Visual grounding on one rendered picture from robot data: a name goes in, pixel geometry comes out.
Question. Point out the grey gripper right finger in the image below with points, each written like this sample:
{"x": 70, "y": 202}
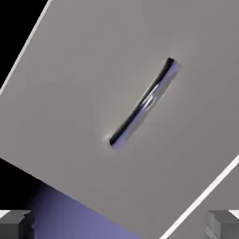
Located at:
{"x": 224, "y": 226}

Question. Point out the grey drawer front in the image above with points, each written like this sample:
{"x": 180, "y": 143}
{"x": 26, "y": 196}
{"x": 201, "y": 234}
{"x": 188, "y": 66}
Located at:
{"x": 89, "y": 78}
{"x": 216, "y": 200}

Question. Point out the grey painted cabinet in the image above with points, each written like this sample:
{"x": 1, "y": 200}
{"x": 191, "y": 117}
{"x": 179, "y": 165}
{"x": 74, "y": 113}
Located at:
{"x": 205, "y": 195}

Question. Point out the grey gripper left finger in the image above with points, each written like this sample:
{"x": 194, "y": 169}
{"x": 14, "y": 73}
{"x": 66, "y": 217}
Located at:
{"x": 13, "y": 225}

